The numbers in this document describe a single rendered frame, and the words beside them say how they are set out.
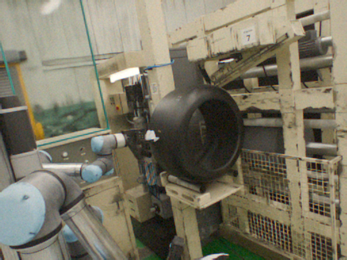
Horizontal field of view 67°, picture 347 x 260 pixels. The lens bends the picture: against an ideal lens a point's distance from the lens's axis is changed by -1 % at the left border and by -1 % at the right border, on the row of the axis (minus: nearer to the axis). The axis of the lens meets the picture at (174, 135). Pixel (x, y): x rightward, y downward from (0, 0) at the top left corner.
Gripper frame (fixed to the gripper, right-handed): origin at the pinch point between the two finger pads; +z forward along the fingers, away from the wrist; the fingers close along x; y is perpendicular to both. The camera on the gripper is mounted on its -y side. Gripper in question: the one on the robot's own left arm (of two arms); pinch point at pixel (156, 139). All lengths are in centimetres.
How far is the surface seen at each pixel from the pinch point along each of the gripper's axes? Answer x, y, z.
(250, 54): -19, 45, 58
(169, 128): -8.4, 5.8, 3.5
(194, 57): 17, 49, 44
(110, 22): 861, 343, 338
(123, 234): 61, -80, -1
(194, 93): -10.5, 24.0, 20.3
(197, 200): -10.4, -37.4, 17.9
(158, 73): 25, 39, 20
